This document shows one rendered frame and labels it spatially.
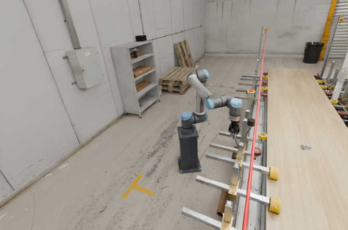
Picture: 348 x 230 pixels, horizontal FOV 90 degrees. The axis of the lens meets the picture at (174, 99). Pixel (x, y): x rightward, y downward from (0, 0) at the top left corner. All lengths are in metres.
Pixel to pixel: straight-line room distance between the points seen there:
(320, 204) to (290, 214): 0.21
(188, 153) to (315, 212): 1.48
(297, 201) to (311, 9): 8.18
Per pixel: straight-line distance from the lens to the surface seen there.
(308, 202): 1.51
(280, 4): 9.00
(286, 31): 9.08
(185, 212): 1.23
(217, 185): 1.34
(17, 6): 3.05
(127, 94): 3.91
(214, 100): 1.47
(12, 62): 2.94
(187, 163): 2.60
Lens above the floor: 2.01
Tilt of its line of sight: 25 degrees down
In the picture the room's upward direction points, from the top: 5 degrees counter-clockwise
